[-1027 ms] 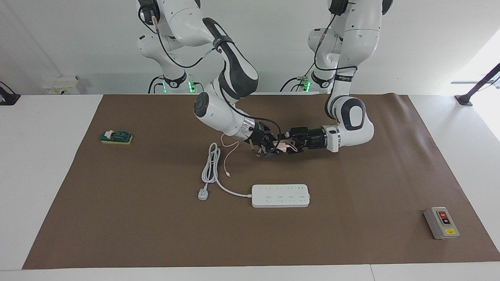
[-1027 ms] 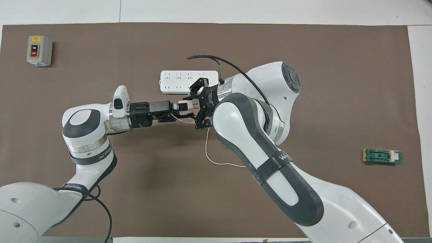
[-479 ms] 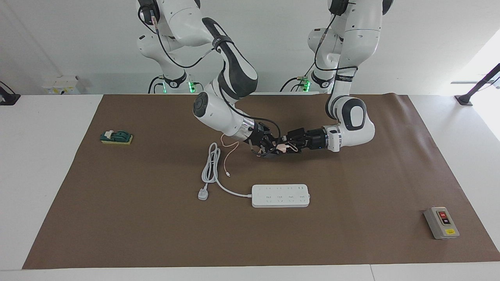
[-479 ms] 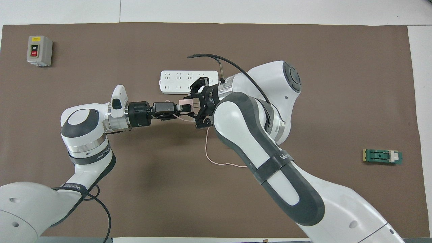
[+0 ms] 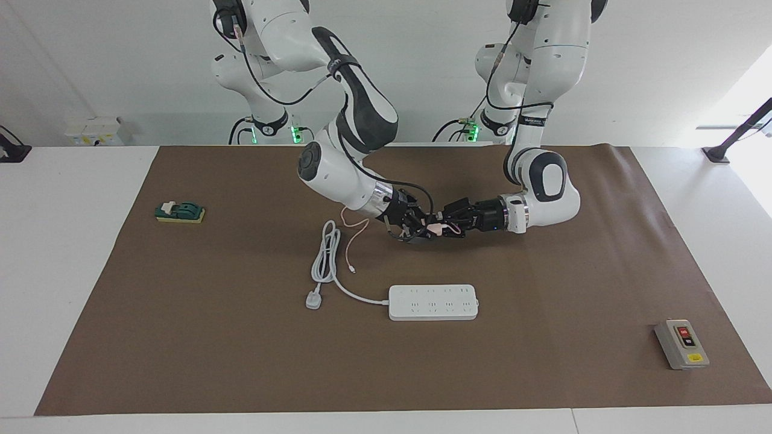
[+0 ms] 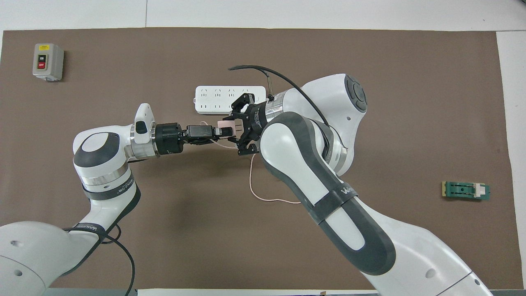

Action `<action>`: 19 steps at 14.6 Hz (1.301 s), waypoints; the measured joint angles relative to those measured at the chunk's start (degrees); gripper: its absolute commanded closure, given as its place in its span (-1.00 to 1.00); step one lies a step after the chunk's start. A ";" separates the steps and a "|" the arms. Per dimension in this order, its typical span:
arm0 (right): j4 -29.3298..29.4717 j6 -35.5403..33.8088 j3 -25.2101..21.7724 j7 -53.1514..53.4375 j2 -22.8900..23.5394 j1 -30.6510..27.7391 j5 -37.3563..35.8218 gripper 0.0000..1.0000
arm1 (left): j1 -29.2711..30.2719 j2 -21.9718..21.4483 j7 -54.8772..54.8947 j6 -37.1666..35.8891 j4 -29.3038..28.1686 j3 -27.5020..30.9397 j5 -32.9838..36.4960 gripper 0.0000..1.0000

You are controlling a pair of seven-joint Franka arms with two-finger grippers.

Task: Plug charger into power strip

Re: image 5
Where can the white power strip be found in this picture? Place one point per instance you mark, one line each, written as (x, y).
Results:
(434, 302)

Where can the green knife switch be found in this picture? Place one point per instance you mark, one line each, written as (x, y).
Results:
(181, 212)

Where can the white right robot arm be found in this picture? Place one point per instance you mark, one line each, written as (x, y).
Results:
(338, 175)

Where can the grey on-off switch box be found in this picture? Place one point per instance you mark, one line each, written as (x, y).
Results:
(680, 346)

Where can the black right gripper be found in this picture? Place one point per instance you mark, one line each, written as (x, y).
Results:
(407, 214)

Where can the white wall socket box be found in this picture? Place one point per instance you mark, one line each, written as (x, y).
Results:
(93, 132)

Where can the brown table mat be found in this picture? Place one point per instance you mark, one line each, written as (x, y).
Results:
(386, 374)

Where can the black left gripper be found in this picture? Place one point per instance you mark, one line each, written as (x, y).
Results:
(488, 216)

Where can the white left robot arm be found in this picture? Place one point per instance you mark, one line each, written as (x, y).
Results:
(555, 60)

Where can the pink charger block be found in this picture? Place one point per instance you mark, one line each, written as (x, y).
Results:
(433, 228)

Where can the black clamp bracket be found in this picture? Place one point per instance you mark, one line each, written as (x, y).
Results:
(12, 150)

